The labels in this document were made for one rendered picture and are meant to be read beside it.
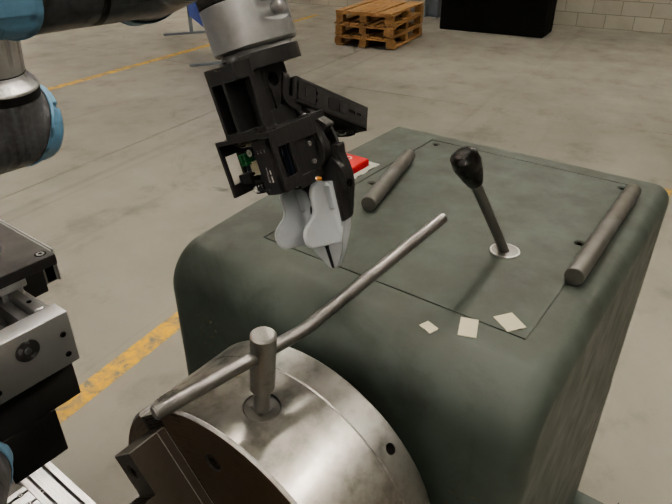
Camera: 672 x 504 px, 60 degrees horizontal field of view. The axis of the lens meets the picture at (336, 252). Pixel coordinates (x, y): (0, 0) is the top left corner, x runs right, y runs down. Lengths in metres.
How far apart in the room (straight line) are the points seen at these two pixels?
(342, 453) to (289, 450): 0.05
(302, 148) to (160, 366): 2.08
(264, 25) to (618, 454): 2.04
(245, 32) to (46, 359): 0.60
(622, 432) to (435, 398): 1.87
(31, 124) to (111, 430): 1.53
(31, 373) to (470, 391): 0.63
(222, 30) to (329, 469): 0.37
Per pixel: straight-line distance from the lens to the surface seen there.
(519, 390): 0.56
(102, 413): 2.41
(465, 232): 0.78
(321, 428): 0.54
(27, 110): 0.97
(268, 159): 0.50
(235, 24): 0.51
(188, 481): 0.61
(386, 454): 0.56
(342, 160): 0.53
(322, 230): 0.54
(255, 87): 0.51
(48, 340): 0.94
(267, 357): 0.49
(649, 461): 2.36
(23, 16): 0.53
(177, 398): 0.46
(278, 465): 0.51
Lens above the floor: 1.62
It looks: 31 degrees down
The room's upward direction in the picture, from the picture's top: straight up
